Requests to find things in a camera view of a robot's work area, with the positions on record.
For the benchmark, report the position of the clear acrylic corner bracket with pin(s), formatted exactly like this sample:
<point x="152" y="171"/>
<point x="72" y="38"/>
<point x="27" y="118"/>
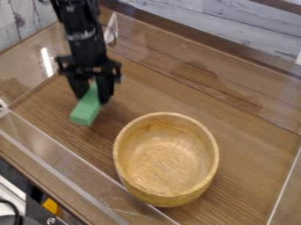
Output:
<point x="112" y="31"/>

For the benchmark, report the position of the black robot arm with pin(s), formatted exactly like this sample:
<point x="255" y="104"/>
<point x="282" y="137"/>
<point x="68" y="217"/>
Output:
<point x="78" y="14"/>

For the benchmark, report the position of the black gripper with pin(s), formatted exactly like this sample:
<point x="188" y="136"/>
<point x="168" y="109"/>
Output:
<point x="89" y="55"/>

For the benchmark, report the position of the brown wooden bowl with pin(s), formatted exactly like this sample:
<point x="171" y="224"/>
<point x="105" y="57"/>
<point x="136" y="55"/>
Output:
<point x="167" y="158"/>

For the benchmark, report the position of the black device with yellow label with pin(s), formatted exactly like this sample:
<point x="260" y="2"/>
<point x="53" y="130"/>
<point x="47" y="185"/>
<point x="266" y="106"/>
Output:
<point x="38" y="212"/>

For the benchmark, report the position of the green rectangular block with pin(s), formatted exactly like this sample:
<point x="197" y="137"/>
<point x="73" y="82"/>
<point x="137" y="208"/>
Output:
<point x="88" y="108"/>

